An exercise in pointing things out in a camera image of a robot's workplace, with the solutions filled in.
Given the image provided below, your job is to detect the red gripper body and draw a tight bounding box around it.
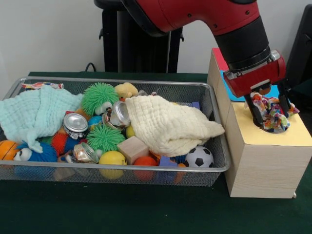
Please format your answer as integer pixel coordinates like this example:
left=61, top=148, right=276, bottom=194
left=223, top=50, right=286, bottom=98

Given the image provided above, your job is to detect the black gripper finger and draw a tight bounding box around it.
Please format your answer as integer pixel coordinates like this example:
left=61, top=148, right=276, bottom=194
left=244, top=93, right=264, bottom=126
left=277, top=81, right=292, bottom=117

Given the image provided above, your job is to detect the multicoloured patterned cloth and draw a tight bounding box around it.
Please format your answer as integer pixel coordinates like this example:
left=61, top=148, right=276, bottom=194
left=244, top=92, right=300, bottom=134
left=21, top=82, right=64, bottom=91

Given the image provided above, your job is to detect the cream muslin cloth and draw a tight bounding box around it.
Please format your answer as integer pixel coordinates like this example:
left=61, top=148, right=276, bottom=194
left=124, top=95, right=225, bottom=157

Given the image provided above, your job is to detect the wooden box with three holes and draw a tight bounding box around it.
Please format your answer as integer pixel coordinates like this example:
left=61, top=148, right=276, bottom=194
left=206, top=47, right=312, bottom=198

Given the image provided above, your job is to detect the shallow mesh bin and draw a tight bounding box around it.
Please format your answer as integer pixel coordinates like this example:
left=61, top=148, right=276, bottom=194
left=0, top=76, right=231, bottom=188

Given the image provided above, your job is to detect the dark green table cloth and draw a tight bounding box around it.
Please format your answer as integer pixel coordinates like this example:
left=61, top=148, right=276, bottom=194
left=290, top=78, right=312, bottom=98
left=0, top=71, right=312, bottom=234

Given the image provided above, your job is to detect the black stand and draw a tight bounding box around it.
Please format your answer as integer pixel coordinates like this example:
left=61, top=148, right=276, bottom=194
left=285, top=3, right=312, bottom=86

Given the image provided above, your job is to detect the black and white soccer ball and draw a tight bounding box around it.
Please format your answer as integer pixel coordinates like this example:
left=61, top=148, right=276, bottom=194
left=184, top=145, right=215, bottom=168

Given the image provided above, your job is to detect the red ball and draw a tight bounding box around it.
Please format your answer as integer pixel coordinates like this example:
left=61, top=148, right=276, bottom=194
left=133, top=156, right=158, bottom=181

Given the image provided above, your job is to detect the wooden cube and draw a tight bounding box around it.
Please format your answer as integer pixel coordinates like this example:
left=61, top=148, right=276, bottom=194
left=117, top=136, right=150, bottom=166

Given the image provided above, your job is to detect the yellow ball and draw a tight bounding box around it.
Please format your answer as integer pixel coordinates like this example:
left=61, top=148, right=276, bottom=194
left=98, top=150, right=128, bottom=180

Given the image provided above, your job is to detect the green spiky rubber ball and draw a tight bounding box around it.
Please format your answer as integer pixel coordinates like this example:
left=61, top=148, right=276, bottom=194
left=86, top=124, right=126, bottom=153
left=80, top=82, right=120, bottom=117

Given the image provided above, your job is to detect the mint muslin cloth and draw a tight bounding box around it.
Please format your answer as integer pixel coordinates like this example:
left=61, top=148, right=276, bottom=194
left=0, top=85, right=83, bottom=154

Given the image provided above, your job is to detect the orange basketball toy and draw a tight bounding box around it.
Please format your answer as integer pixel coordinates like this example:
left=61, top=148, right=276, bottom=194
left=0, top=139, right=20, bottom=161

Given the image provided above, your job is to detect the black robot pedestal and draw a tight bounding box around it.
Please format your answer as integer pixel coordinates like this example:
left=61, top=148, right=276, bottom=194
left=94, top=0, right=185, bottom=74

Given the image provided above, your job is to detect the black cable loop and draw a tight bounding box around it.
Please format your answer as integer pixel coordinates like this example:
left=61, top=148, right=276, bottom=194
left=84, top=62, right=98, bottom=73

